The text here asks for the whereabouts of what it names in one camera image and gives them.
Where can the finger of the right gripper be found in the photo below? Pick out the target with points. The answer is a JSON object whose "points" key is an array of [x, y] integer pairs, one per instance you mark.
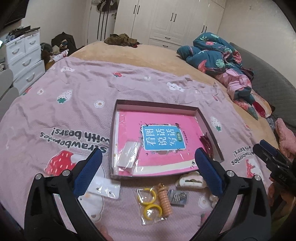
{"points": [[261, 150], [273, 151]]}

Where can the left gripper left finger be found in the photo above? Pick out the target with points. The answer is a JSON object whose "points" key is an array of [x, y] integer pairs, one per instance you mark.
{"points": [[42, 218]]}

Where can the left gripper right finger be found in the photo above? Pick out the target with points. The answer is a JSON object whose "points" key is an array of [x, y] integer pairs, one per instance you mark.
{"points": [[242, 211]]}

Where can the clear earring card bag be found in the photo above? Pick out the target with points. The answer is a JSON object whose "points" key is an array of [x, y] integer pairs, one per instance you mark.
{"points": [[105, 187]]}

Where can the white cloud hair claw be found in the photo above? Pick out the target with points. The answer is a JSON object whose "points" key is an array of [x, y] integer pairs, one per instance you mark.
{"points": [[191, 180]]}

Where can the blue hairpin card pack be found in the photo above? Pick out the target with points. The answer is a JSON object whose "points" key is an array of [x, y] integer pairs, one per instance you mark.
{"points": [[177, 197]]}

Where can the maroon hair claw clip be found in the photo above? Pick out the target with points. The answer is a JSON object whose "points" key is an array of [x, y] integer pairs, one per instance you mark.
{"points": [[207, 146]]}

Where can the yellow hoop earrings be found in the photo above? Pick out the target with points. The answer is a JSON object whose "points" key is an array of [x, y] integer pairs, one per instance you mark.
{"points": [[151, 211]]}

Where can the white packet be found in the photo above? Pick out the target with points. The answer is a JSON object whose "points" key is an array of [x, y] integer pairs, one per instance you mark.
{"points": [[128, 155]]}

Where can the person's right hand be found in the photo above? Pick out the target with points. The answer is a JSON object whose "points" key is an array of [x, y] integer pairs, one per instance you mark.
{"points": [[280, 200]]}

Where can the person's left hand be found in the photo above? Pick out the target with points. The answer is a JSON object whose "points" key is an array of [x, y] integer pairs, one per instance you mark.
{"points": [[105, 233]]}

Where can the pink fuzzy cloth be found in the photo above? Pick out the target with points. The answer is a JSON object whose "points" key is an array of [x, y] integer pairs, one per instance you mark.
{"points": [[287, 143]]}

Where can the red yellow pillow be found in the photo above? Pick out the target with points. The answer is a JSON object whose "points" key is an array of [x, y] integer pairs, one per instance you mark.
{"points": [[263, 107]]}

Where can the grey padded headboard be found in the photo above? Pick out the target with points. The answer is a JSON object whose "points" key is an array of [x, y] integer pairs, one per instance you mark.
{"points": [[272, 86]]}

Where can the pink strawberry bear blanket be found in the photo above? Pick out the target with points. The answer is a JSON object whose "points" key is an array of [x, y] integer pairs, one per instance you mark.
{"points": [[68, 111]]}

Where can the pink book with blue label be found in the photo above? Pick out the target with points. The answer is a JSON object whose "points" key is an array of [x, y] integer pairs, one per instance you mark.
{"points": [[169, 142]]}

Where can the teal floral crumpled duvet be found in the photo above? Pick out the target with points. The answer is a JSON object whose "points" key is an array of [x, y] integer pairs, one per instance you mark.
{"points": [[215, 57]]}

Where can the brown shallow cardboard box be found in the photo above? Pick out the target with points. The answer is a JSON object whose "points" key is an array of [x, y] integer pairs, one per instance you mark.
{"points": [[166, 108]]}

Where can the tan bed sheet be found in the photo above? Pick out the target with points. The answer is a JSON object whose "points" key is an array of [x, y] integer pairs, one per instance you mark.
{"points": [[167, 60]]}

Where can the grey chair back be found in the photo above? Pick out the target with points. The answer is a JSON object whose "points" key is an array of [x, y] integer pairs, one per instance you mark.
{"points": [[8, 93]]}

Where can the white drawer chest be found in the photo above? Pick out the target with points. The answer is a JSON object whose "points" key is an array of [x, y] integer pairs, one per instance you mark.
{"points": [[22, 56]]}

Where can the white wardrobe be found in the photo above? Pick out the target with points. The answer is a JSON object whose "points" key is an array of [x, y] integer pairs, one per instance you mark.
{"points": [[168, 24]]}

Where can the dark clothes pile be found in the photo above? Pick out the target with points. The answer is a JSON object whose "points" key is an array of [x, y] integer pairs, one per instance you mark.
{"points": [[59, 44]]}

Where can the olive clothes pile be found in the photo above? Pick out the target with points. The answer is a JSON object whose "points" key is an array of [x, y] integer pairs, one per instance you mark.
{"points": [[121, 40]]}

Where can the hanging bags on rack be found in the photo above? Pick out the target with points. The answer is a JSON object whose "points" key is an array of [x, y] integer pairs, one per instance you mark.
{"points": [[105, 5]]}

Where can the black wall television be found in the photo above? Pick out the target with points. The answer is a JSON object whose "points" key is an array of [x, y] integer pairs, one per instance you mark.
{"points": [[12, 11]]}

